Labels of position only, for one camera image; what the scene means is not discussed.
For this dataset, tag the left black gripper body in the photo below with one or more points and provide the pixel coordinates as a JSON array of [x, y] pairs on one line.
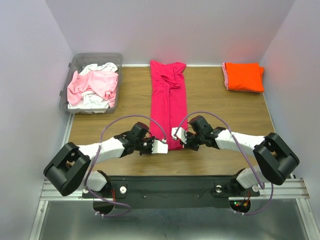
[[144, 146]]

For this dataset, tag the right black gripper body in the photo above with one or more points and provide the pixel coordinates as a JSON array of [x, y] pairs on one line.
[[193, 141]]

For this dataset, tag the magenta t shirt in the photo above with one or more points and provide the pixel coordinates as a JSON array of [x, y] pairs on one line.
[[168, 98]]

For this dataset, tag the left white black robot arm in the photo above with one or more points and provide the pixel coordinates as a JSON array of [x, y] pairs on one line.
[[68, 171]]

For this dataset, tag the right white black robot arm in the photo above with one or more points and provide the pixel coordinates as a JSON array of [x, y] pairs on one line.
[[275, 159]]

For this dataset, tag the white t shirt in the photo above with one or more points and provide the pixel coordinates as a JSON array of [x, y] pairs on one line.
[[89, 99]]

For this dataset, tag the small circuit board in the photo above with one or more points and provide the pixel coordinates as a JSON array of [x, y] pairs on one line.
[[241, 205]]

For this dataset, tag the clear plastic bin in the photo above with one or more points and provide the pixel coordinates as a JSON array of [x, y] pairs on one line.
[[78, 63]]

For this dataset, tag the folded orange t shirt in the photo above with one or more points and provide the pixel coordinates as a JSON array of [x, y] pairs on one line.
[[245, 77]]

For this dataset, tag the folded pink t shirt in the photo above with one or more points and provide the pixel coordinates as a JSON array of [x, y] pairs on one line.
[[226, 76]]

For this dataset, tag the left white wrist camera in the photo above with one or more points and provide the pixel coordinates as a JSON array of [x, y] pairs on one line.
[[159, 147]]

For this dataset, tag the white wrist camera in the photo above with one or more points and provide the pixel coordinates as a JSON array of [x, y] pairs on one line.
[[179, 134], [159, 147]]

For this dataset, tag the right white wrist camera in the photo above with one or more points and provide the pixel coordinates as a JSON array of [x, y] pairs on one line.
[[179, 134]]

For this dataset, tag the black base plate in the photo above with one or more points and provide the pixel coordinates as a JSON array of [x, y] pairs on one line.
[[165, 192]]

